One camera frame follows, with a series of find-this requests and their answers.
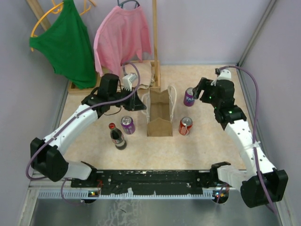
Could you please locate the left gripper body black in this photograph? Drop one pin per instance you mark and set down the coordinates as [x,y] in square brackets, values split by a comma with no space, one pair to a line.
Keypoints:
[129,103]

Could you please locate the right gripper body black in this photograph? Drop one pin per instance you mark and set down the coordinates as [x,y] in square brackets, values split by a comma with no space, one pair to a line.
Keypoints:
[208,94]

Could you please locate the purple fanta can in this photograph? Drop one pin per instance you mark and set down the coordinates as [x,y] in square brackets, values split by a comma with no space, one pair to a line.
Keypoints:
[188,97]
[127,124]

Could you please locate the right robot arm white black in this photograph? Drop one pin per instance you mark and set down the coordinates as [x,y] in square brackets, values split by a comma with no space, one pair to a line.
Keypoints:
[262,183]

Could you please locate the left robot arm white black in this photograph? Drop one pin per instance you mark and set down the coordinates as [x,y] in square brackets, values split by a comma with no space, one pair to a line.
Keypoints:
[47,154]

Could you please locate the wooden clothes rack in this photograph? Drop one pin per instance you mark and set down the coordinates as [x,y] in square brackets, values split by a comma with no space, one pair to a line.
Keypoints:
[72,89]

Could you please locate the red cola can right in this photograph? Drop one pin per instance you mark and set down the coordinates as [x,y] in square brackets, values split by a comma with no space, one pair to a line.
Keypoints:
[185,126]

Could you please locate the folded beige cloth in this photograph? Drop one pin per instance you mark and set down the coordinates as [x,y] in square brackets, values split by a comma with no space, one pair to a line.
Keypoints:
[145,70]

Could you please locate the glass cola bottle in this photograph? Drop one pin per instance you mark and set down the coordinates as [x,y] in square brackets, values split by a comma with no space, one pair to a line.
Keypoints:
[117,137]

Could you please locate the pink t-shirt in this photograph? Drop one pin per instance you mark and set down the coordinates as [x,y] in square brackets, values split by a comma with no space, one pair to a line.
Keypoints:
[122,35]

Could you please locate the green tank top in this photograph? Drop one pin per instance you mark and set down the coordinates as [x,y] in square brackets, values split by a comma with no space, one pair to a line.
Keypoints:
[66,45]

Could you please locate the grey clothes hanger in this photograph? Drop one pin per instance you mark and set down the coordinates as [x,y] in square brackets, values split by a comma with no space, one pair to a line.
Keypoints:
[128,4]

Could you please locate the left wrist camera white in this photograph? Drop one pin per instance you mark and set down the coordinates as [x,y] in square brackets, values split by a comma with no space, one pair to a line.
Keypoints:
[128,81]

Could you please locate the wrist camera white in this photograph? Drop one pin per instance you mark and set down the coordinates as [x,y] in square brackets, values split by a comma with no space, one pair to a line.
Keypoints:
[128,81]
[223,74]

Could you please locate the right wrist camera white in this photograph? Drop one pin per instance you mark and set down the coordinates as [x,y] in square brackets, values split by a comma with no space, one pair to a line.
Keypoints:
[223,74]

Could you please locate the aluminium corner post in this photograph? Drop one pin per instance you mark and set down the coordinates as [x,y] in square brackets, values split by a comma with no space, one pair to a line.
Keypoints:
[267,13]

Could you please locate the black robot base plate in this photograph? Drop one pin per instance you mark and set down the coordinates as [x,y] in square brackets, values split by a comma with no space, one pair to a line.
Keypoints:
[151,181]

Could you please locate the white cable duct strip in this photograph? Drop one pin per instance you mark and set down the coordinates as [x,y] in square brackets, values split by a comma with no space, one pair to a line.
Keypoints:
[92,195]

